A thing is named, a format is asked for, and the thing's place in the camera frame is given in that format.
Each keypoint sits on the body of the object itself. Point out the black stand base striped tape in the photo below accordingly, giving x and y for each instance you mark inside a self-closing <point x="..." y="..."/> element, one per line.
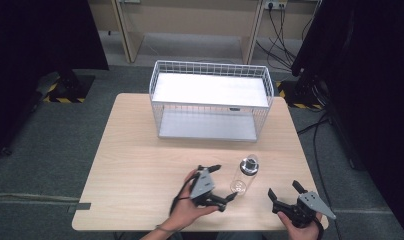
<point x="300" y="95"/>
<point x="68" y="88"/>

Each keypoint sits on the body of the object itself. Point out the clear bottle with black cap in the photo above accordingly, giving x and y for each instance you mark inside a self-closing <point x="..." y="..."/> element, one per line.
<point x="245" y="176"/>

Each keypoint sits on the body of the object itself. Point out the person's left hand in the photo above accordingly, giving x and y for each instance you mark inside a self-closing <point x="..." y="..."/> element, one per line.
<point x="185" y="210"/>

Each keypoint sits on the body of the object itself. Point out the white wall socket strip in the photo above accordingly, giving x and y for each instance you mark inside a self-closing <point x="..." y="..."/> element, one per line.
<point x="275" y="4"/>

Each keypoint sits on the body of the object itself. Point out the black curtain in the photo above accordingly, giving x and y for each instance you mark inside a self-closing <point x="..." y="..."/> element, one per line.
<point x="366" y="100"/>
<point x="30" y="66"/>

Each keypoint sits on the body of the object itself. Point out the grey floor tape strip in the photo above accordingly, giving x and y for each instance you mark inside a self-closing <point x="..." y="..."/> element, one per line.
<point x="79" y="207"/>

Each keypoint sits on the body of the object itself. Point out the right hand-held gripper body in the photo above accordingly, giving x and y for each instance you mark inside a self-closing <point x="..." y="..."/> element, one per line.
<point x="305" y="208"/>

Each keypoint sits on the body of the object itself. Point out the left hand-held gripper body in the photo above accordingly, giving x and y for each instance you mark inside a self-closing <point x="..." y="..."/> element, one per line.
<point x="203" y="185"/>

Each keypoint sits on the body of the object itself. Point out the person's right hand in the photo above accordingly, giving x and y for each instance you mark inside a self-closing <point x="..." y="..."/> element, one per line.
<point x="300" y="231"/>

